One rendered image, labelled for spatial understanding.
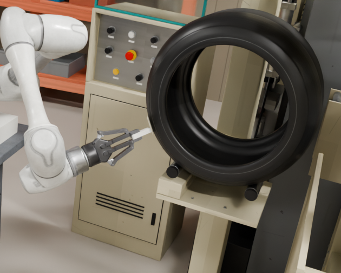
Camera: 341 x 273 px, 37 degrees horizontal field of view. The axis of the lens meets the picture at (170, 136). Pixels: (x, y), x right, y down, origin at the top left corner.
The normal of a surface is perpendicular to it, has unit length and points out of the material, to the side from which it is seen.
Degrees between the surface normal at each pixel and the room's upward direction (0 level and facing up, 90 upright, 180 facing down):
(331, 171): 90
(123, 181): 90
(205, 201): 0
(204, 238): 90
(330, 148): 90
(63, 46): 111
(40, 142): 50
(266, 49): 80
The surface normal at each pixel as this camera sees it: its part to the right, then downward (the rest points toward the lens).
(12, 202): 0.15, -0.92
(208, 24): -0.38, -0.49
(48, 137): 0.17, -0.29
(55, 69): -0.18, 0.34
